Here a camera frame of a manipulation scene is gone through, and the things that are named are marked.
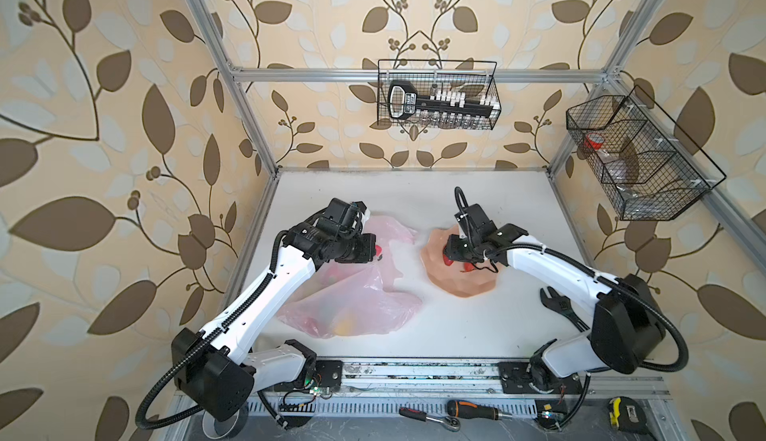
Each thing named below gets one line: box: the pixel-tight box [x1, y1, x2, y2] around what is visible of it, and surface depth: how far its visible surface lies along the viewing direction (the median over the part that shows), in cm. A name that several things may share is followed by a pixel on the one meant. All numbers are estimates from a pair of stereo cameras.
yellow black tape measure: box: [607, 396, 652, 437], surface depth 68 cm
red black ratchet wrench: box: [398, 407, 461, 433], surface depth 69 cm
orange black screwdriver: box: [446, 399, 513, 421], surface depth 69 cm
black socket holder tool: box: [387, 79, 501, 120], surface depth 84 cm
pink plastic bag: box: [277, 216, 423, 339], surface depth 79 cm
